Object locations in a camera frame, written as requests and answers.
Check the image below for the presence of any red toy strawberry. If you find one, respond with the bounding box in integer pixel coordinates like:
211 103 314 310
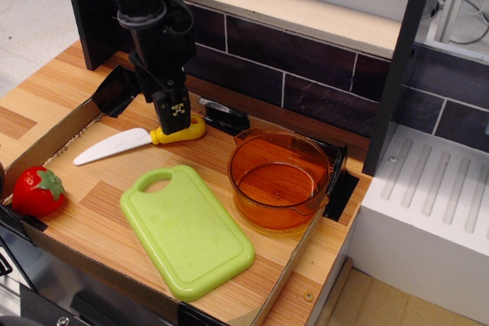
11 166 66 216

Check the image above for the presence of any cardboard fence with black tape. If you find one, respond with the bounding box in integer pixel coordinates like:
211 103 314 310
0 64 361 326

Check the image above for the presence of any white dish drying rack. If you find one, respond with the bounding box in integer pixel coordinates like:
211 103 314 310
348 126 488 324

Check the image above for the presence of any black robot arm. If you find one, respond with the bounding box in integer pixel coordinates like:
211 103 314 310
114 0 196 135

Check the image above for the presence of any white knife yellow handle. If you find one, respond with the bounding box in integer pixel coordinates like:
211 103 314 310
73 115 206 166

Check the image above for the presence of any orange transparent plastic pot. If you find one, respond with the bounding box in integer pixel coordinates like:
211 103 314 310
228 127 332 230

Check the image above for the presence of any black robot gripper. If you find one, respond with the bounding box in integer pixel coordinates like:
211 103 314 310
128 16 196 135

